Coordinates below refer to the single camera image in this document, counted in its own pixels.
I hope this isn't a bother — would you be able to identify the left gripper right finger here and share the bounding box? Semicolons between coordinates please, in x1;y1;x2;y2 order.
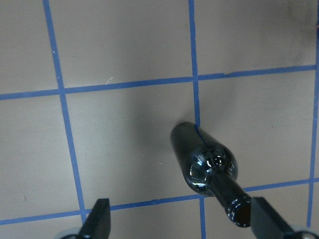
250;197;295;239

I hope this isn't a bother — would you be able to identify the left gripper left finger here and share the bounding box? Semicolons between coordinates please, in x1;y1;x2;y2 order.
78;199;111;239

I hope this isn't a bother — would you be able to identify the dark wine bottle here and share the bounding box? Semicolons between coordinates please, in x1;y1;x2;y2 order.
170;122;251;228

